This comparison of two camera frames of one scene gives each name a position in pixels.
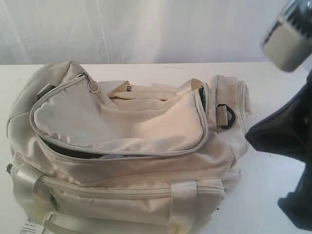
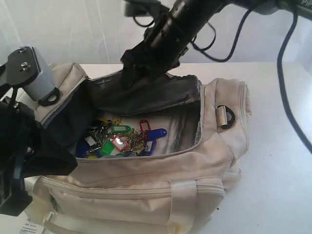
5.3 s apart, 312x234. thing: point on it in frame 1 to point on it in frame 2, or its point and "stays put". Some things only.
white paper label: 30,226 stays put
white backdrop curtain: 133,31 stays put
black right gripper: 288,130 to 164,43
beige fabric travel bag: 124,157 stays put
